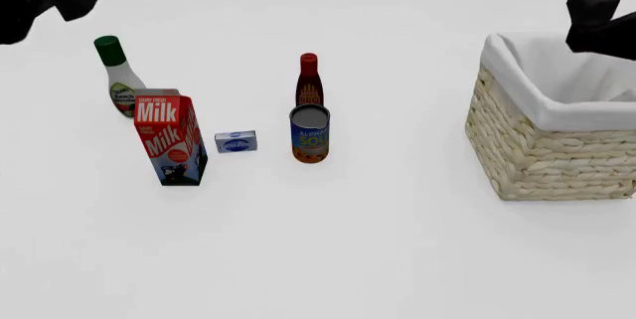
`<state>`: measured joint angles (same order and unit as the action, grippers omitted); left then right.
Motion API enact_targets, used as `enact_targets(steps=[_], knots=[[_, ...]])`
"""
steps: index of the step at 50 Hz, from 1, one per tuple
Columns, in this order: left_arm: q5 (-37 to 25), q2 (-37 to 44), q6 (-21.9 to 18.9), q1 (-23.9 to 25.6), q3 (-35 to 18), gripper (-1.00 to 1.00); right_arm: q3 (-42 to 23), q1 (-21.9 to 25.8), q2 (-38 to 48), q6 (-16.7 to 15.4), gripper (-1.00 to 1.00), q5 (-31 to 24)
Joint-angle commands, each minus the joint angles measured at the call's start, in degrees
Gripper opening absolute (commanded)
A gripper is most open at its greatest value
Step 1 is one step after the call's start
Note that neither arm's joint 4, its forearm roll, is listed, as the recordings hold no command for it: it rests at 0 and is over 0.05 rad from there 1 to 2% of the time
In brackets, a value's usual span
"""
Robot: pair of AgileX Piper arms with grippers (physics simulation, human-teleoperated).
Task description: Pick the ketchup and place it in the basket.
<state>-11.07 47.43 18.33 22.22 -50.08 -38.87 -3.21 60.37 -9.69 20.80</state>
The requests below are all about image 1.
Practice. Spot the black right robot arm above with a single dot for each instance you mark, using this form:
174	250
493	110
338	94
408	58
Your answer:
596	32

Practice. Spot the woven wicker basket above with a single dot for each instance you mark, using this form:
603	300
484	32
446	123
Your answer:
556	166

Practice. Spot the white cloth basket liner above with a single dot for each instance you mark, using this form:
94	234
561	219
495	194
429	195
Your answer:
551	73

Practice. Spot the alphabet soup tin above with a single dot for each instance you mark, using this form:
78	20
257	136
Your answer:
310	140

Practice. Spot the red BBQ sauce bottle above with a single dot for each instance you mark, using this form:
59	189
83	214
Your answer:
309	84

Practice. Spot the small blue-white box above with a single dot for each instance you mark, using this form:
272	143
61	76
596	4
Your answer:
236	142

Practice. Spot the red milk carton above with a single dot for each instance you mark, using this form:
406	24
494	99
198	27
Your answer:
166	136

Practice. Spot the ranch dressing bottle green cap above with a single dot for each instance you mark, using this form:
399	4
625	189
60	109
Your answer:
116	73

